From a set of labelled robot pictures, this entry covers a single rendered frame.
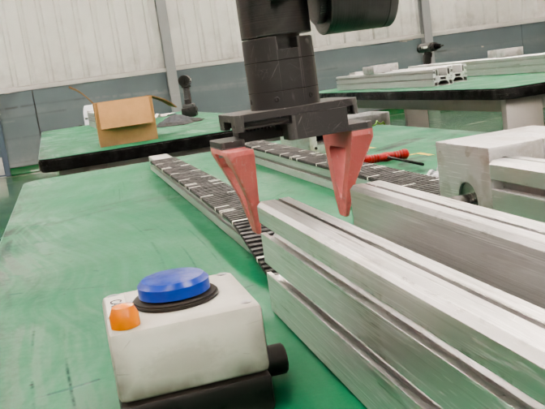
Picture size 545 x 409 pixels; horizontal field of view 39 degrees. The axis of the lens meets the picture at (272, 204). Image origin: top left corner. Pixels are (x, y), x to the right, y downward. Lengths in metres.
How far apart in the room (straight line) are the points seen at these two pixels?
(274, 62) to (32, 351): 0.28
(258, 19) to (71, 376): 0.29
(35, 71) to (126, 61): 1.29
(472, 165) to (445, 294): 0.36
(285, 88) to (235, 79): 11.18
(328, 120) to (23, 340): 0.29
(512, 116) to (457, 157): 2.42
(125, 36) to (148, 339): 11.19
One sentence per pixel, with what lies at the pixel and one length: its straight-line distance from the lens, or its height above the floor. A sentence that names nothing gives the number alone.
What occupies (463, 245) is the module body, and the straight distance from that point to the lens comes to 0.42.
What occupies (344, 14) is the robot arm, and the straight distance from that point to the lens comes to 0.62.
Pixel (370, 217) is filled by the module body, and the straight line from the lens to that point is 0.54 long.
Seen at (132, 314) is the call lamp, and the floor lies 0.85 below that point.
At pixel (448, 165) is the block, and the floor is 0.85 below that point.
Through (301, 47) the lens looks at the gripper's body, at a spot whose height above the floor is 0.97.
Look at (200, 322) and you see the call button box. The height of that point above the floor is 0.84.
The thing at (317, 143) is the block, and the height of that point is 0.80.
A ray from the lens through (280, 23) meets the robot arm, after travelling 0.60.
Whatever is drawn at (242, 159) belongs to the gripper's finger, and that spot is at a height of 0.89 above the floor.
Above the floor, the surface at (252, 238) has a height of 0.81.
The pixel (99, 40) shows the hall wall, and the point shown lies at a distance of 11.56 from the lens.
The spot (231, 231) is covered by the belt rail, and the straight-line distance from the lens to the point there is 0.85.
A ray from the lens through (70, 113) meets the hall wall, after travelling 11.47.
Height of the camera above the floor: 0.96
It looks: 10 degrees down
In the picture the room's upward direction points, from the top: 8 degrees counter-clockwise
